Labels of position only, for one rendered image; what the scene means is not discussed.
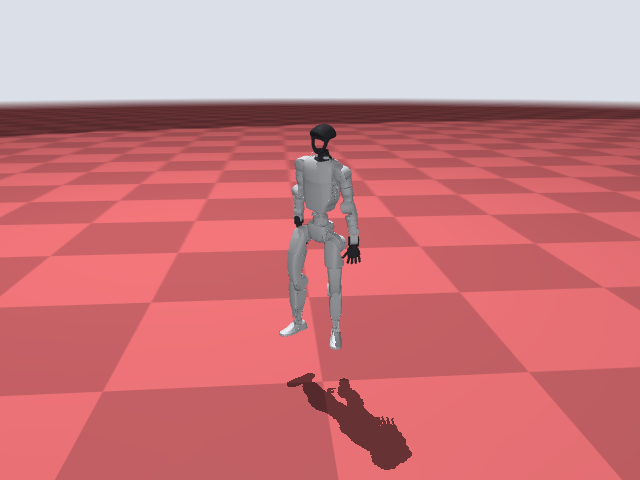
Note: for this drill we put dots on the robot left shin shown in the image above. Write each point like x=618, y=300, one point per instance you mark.
x=335, y=310

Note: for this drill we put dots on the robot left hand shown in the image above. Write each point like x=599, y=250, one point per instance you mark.
x=353, y=252

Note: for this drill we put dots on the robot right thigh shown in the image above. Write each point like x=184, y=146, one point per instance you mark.
x=296, y=257

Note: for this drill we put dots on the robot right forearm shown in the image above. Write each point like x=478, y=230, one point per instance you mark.
x=298, y=207

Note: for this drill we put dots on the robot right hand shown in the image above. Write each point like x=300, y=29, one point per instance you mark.
x=298, y=223

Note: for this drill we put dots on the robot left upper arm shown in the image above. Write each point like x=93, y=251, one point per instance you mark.
x=343, y=175

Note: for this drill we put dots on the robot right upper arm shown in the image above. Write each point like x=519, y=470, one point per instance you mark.
x=297, y=190

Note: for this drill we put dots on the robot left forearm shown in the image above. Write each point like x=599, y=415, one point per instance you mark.
x=352, y=224

